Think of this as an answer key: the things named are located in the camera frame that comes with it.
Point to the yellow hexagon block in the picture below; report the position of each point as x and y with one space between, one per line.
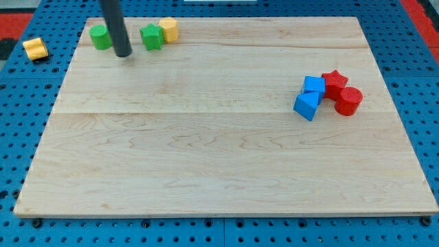
170 29

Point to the light wooden board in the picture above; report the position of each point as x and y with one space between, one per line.
205 127

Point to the blue triangle block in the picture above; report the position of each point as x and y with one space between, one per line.
306 105

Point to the blue cube block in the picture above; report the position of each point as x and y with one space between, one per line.
314 85

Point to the green star block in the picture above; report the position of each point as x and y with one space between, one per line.
152 37

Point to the red star block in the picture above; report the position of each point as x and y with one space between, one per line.
334 83

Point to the red cylinder block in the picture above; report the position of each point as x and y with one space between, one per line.
348 101

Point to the green cylinder block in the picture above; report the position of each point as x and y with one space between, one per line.
100 37

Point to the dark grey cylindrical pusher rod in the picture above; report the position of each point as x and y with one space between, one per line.
114 19

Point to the yellow heart block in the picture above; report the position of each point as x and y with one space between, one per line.
35 49

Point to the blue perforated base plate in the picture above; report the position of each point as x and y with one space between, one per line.
403 39

